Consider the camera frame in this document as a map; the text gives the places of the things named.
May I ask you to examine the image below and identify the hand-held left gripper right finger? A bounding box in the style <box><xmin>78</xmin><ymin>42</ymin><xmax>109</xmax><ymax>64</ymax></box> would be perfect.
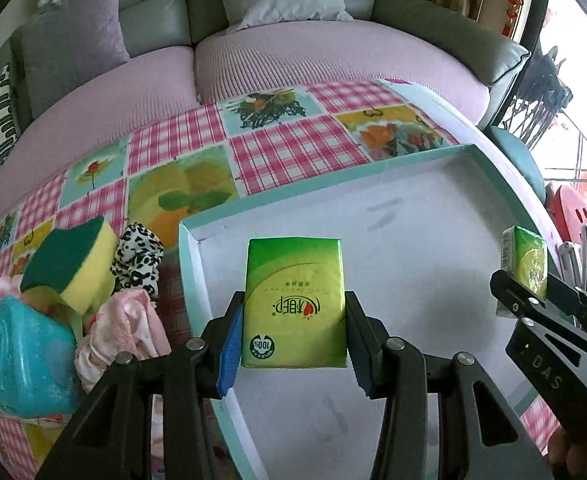
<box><xmin>344</xmin><ymin>290</ymin><xmax>554</xmax><ymax>480</ymax></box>

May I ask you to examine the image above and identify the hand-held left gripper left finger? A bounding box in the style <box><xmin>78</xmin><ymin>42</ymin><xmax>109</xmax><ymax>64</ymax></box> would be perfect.
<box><xmin>36</xmin><ymin>290</ymin><xmax>247</xmax><ymax>480</ymax></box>

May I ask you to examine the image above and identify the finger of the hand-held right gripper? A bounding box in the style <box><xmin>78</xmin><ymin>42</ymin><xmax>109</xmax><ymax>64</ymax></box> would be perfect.
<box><xmin>490</xmin><ymin>269</ymin><xmax>587</xmax><ymax>441</ymax></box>

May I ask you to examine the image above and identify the green tissue pack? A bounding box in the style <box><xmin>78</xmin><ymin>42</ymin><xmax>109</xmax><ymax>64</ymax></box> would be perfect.
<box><xmin>496</xmin><ymin>225</ymin><xmax>549</xmax><ymax>318</ymax></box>
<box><xmin>240</xmin><ymin>236</ymin><xmax>349</xmax><ymax>370</ymax></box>

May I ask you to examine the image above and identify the white tray with teal rim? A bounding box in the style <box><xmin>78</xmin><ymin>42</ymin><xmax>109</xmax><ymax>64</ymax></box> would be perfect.
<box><xmin>177</xmin><ymin>144</ymin><xmax>564</xmax><ymax>480</ymax></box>

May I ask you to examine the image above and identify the teal wipes pack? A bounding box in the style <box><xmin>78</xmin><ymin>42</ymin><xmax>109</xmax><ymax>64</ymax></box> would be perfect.
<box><xmin>0</xmin><ymin>294</ymin><xmax>86</xmax><ymax>418</ymax></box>

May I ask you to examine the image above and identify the red stool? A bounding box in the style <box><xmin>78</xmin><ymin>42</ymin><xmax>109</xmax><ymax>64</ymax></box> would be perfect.
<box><xmin>546</xmin><ymin>184</ymin><xmax>587</xmax><ymax>291</ymax></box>

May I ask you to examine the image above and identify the teal stool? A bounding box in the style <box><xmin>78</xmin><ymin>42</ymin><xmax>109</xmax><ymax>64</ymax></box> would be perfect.
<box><xmin>488</xmin><ymin>126</ymin><xmax>547</xmax><ymax>201</ymax></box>

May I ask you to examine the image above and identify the leopard print scrunchie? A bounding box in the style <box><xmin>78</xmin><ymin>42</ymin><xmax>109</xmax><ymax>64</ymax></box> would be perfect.
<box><xmin>109</xmin><ymin>222</ymin><xmax>165</xmax><ymax>301</ymax></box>

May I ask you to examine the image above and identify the yellow and green sponge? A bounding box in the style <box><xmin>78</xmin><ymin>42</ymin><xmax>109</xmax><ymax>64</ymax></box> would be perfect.
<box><xmin>20</xmin><ymin>216</ymin><xmax>119</xmax><ymax>316</ymax></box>

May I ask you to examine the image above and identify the pink checked printed tablecloth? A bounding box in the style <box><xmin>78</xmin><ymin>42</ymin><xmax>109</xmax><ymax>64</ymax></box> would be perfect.
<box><xmin>0</xmin><ymin>77</ymin><xmax>564</xmax><ymax>480</ymax></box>

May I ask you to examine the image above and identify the black metal rack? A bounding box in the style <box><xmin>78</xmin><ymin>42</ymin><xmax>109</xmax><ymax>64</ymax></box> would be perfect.
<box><xmin>503</xmin><ymin>45</ymin><xmax>574</xmax><ymax>148</ymax></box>

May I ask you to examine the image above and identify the grey leather sofa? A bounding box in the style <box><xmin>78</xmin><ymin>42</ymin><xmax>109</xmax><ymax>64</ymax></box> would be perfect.
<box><xmin>0</xmin><ymin>0</ymin><xmax>531</xmax><ymax>201</ymax></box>

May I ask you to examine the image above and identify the pink sofa seat cover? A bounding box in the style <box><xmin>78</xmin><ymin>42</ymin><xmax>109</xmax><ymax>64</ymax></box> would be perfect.
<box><xmin>0</xmin><ymin>20</ymin><xmax>490</xmax><ymax>201</ymax></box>

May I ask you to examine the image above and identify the purple cushion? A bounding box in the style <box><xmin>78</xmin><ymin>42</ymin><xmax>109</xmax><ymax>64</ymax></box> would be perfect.
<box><xmin>10</xmin><ymin>0</ymin><xmax>130</xmax><ymax>118</ymax></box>

